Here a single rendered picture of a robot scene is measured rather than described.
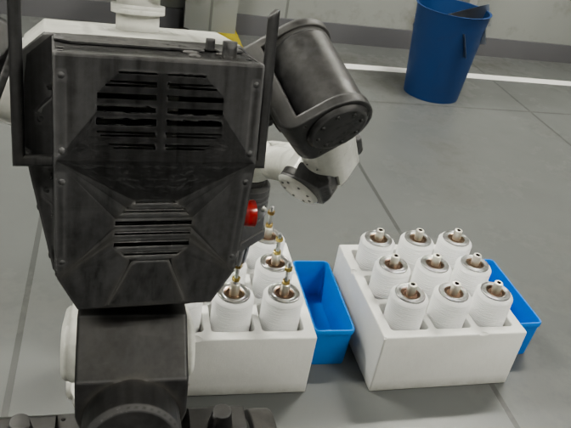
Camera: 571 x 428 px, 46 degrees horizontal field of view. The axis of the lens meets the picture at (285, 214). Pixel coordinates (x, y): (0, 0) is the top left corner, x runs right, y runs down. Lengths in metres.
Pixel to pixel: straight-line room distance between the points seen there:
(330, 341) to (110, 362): 0.99
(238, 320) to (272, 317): 0.08
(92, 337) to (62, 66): 0.33
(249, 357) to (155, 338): 0.78
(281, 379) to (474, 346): 0.49
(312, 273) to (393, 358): 0.40
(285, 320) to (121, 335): 0.79
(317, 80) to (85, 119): 0.31
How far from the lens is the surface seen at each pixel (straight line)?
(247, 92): 0.67
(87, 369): 0.82
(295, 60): 0.85
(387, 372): 1.73
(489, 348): 1.81
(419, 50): 3.61
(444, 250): 1.93
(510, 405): 1.88
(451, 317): 1.72
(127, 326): 0.83
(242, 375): 1.63
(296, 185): 1.09
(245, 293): 1.55
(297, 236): 2.25
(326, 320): 1.92
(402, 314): 1.66
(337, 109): 0.81
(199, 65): 0.65
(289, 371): 1.65
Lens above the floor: 1.22
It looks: 31 degrees down
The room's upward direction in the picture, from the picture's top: 10 degrees clockwise
